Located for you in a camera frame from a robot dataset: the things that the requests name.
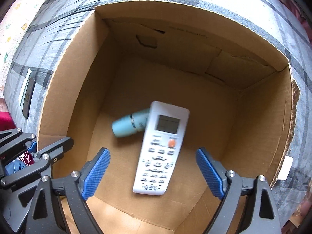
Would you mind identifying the white air conditioner remote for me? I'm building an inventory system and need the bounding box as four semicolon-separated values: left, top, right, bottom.
132;101;189;196

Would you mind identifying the brown cardboard box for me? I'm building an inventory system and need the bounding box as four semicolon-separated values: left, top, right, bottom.
39;1;298;233

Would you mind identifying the blue cloth garment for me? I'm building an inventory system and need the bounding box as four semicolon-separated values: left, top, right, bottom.
5;160;26;175

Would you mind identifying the black smartphone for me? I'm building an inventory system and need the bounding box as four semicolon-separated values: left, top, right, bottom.
22;77;36;119

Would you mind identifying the white green smartphone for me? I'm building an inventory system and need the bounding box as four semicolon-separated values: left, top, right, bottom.
19;68;32;107

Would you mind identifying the light teal cosmetic bottle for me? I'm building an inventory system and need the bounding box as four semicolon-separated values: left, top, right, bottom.
112;109;150;138

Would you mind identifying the grey plaid bed sheet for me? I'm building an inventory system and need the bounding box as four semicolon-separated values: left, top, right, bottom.
4;0;311;223

